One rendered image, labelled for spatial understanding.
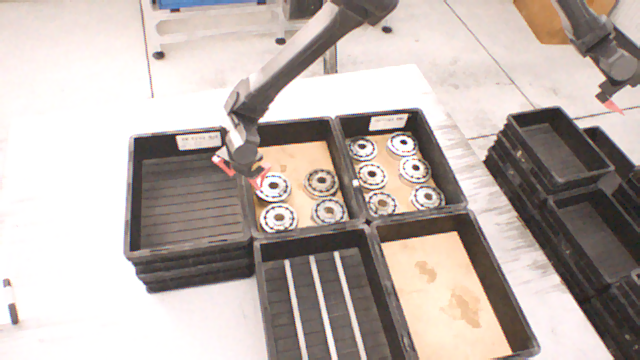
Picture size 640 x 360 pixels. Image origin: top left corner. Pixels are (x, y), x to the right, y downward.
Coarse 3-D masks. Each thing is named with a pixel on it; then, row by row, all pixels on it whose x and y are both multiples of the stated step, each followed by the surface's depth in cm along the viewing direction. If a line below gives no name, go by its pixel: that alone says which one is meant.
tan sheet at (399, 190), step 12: (408, 132) 149; (384, 144) 144; (384, 156) 141; (420, 156) 142; (396, 168) 138; (396, 180) 135; (432, 180) 137; (396, 192) 132; (408, 192) 133; (408, 204) 130
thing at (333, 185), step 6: (318, 168) 131; (324, 168) 131; (312, 174) 130; (318, 174) 130; (324, 174) 130; (330, 174) 130; (306, 180) 128; (312, 180) 128; (330, 180) 129; (336, 180) 129; (306, 186) 127; (312, 186) 127; (330, 186) 128; (336, 186) 128; (312, 192) 126; (318, 192) 126; (324, 192) 126; (330, 192) 126
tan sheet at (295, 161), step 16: (304, 144) 141; (320, 144) 141; (272, 160) 135; (288, 160) 136; (304, 160) 137; (320, 160) 137; (288, 176) 132; (304, 176) 133; (304, 192) 129; (256, 208) 124; (304, 208) 126; (304, 224) 123
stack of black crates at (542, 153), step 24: (528, 120) 203; (552, 120) 207; (504, 144) 200; (528, 144) 185; (552, 144) 201; (576, 144) 196; (504, 168) 204; (528, 168) 189; (552, 168) 192; (576, 168) 194; (600, 168) 187; (504, 192) 208; (528, 192) 193; (552, 192) 182; (528, 216) 196
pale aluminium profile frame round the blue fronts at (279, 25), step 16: (144, 0) 255; (272, 0) 314; (160, 16) 265; (176, 16) 268; (192, 16) 271; (192, 32) 283; (208, 32) 284; (224, 32) 287; (240, 32) 291; (256, 32) 294; (384, 32) 328; (160, 48) 284
